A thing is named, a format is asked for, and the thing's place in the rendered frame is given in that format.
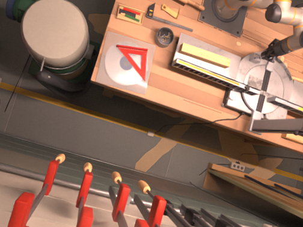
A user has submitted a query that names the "red bar clamp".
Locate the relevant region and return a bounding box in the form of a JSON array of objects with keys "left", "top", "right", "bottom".
[
  {"left": 133, "top": 180, "right": 168, "bottom": 227},
  {"left": 7, "top": 153, "right": 66, "bottom": 227},
  {"left": 75, "top": 162, "right": 94, "bottom": 227},
  {"left": 108, "top": 171, "right": 132, "bottom": 227}
]

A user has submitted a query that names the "dark grey mounting plate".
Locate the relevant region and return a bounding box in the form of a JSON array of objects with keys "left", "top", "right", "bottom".
[{"left": 198, "top": 0, "right": 248, "bottom": 38}]

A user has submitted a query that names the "wooden board stack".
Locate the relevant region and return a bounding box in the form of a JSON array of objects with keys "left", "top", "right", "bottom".
[{"left": 202, "top": 162, "right": 303, "bottom": 219}]

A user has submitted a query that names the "wooden tool handle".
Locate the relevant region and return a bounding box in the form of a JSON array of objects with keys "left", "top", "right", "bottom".
[{"left": 174, "top": 0, "right": 206, "bottom": 11}]

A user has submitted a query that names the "blue rod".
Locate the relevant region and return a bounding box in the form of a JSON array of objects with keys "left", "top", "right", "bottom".
[
  {"left": 274, "top": 183, "right": 303, "bottom": 197},
  {"left": 244, "top": 174, "right": 303, "bottom": 201}
]

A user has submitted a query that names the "steel combination square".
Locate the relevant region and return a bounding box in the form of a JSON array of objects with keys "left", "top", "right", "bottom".
[{"left": 145, "top": 2, "right": 194, "bottom": 33}]

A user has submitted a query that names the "grey fence with yellow strip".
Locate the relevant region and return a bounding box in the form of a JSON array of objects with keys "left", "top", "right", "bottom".
[
  {"left": 267, "top": 95, "right": 303, "bottom": 114},
  {"left": 171, "top": 57, "right": 247, "bottom": 91}
]

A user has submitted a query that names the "white power strip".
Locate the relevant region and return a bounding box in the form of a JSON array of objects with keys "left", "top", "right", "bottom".
[{"left": 230, "top": 161, "right": 246, "bottom": 171}]

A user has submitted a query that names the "pale wood offcut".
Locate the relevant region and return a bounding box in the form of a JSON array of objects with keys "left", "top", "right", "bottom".
[{"left": 281, "top": 133, "right": 303, "bottom": 145}]

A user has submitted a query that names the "saw blade in clear sleeve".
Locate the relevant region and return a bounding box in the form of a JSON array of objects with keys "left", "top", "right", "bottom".
[{"left": 96, "top": 30, "right": 156, "bottom": 95}]

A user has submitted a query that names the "grey clamp rack pipe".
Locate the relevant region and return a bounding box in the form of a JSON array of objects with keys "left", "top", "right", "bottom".
[{"left": 0, "top": 163, "right": 155, "bottom": 209}]

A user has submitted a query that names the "grey round turntable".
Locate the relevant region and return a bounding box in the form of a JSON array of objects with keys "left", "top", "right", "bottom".
[{"left": 242, "top": 63, "right": 285, "bottom": 120}]

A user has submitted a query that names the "grey tin of screws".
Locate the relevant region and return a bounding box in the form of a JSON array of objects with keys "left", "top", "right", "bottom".
[{"left": 155, "top": 26, "right": 175, "bottom": 49}]

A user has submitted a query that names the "grey mitre saw body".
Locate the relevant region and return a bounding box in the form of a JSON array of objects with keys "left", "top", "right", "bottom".
[{"left": 171, "top": 32, "right": 303, "bottom": 136}]

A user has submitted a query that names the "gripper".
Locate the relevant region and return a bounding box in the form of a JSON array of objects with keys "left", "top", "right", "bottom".
[{"left": 261, "top": 38, "right": 287, "bottom": 63}]

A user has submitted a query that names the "pine rail blank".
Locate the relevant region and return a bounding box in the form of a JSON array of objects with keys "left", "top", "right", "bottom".
[{"left": 179, "top": 42, "right": 231, "bottom": 69}]

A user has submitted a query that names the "black power cable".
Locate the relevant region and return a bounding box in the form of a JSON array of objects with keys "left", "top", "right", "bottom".
[{"left": 153, "top": 112, "right": 245, "bottom": 138}]

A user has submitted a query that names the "beige paper tag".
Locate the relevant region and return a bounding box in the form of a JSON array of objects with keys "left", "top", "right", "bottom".
[{"left": 161, "top": 3, "right": 180, "bottom": 19}]

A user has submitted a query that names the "beige and green dust extractor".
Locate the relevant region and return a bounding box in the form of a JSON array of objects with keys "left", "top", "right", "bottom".
[{"left": 5, "top": 0, "right": 101, "bottom": 93}]

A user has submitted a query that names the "red triangle square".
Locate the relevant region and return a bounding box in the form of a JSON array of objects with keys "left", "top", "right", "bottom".
[{"left": 115, "top": 44, "right": 149, "bottom": 82}]

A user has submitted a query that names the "wooden box of pencils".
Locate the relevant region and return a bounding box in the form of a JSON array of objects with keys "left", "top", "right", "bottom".
[{"left": 115, "top": 4, "right": 145, "bottom": 26}]

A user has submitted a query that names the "thin black cable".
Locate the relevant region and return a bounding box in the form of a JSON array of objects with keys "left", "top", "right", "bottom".
[
  {"left": 240, "top": 153, "right": 303, "bottom": 161},
  {"left": 4, "top": 55, "right": 32, "bottom": 114}
]

